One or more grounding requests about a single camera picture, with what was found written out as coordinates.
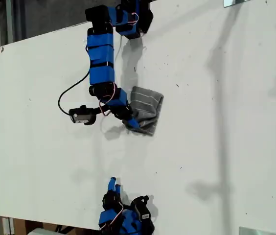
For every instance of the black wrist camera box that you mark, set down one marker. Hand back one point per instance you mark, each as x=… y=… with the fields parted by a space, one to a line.
x=81 y=117
x=140 y=208

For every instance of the black camera stalk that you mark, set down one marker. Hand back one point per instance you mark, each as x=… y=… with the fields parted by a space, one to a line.
x=101 y=110

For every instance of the white plastic container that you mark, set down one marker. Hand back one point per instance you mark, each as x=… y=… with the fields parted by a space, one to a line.
x=42 y=232

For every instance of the grey metal post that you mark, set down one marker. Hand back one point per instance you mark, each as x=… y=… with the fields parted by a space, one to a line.
x=9 y=22

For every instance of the white metal bar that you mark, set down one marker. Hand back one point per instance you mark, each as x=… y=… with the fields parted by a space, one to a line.
x=7 y=226

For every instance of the grey white-striped square towel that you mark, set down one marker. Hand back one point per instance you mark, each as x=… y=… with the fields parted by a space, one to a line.
x=145 y=102

